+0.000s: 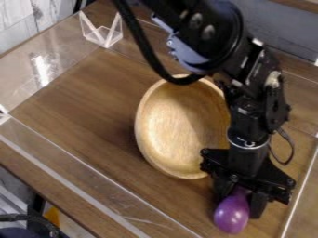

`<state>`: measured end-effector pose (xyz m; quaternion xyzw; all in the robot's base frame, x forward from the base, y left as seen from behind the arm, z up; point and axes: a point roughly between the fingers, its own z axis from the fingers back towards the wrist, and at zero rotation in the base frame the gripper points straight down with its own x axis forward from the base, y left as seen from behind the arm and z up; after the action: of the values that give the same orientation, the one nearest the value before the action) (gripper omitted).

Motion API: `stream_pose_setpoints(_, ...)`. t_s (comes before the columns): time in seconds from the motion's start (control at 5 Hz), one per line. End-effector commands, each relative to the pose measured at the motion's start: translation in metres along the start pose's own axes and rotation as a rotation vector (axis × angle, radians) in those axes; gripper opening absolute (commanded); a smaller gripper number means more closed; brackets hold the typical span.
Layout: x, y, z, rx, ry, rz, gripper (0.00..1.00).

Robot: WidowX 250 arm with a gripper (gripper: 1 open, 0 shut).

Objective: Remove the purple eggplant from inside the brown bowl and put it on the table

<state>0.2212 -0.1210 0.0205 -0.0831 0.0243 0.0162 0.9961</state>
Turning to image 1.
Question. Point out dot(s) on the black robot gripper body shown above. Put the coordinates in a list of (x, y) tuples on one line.
[(250, 168)]

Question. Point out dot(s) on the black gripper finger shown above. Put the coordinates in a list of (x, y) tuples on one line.
[(224, 187), (258, 203)]

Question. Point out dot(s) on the purple toy eggplant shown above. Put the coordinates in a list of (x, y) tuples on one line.
[(233, 212)]

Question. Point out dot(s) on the brown wooden bowl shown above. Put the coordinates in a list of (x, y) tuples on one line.
[(180, 120)]

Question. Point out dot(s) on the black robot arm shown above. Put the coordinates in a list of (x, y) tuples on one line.
[(210, 42)]

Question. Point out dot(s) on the clear acrylic tray wall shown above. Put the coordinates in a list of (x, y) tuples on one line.
[(70, 95)]

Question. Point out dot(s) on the clear acrylic corner bracket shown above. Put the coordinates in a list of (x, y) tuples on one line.
[(103, 36)]

